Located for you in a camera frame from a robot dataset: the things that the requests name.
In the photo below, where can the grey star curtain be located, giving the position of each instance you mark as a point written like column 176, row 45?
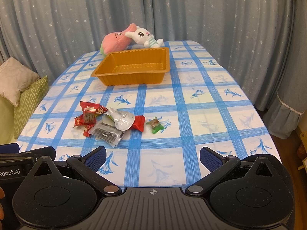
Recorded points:
column 262, row 43

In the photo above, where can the red wrapper snack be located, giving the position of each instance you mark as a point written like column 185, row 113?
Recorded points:
column 138, row 123

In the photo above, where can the beige cushion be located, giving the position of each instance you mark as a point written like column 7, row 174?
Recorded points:
column 15, row 79

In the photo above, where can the green sofa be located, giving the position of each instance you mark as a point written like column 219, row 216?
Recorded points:
column 7, row 129

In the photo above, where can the pink starfish plush toy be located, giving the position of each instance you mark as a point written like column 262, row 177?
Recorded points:
column 116, row 41

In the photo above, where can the clear black seaweed snack packet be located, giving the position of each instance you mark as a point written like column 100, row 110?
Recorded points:
column 108, row 133

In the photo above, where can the small green candy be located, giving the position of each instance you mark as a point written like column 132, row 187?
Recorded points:
column 155, row 125

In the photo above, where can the blue checkered tablecloth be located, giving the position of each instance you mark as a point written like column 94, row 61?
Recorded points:
column 198, row 104

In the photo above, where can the silver green snack pouch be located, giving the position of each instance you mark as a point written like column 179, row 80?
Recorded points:
column 123, row 120

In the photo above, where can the green zigzag cushion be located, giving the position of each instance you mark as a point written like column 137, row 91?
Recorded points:
column 29, row 100

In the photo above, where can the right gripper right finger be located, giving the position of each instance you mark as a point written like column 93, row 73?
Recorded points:
column 220, row 167

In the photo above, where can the orange plastic tray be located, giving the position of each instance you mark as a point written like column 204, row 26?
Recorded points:
column 134, row 67

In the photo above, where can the red snack packet top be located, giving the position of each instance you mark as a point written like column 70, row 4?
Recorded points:
column 89, row 107

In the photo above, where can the red square snack packet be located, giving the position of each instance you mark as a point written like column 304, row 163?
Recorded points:
column 88, row 120

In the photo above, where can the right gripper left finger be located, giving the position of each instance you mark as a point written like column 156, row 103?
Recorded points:
column 86, row 168

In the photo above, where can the white bunny plush toy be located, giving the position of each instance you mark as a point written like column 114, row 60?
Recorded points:
column 143, row 37

